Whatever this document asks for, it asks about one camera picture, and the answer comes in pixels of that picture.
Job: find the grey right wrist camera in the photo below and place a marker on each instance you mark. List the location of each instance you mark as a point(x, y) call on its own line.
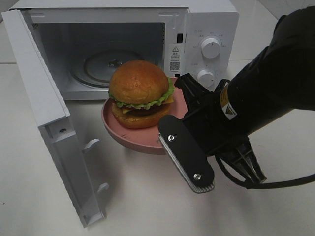
point(242, 159)

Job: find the lower white timer knob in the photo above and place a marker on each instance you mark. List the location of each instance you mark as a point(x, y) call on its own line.
point(205, 78)

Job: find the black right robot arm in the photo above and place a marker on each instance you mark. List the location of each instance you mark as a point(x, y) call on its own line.
point(280, 79)

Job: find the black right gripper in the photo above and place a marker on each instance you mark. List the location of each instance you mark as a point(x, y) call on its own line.
point(205, 131)

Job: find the white microwave door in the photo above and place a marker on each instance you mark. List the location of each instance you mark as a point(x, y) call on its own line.
point(52, 115)

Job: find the burger with lettuce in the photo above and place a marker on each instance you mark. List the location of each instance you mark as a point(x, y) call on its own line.
point(142, 94)

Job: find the white warning label sticker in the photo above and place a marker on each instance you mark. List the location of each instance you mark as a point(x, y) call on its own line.
point(174, 58)

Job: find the pink round plate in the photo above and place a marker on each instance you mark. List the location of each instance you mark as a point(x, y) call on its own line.
point(143, 140)

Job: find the white microwave oven body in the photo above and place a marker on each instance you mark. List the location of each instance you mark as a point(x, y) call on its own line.
point(69, 28)

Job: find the glass microwave turntable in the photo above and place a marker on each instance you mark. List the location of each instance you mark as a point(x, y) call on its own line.
point(96, 68)

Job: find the upper white power knob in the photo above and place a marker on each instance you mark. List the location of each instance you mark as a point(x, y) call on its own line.
point(210, 47)

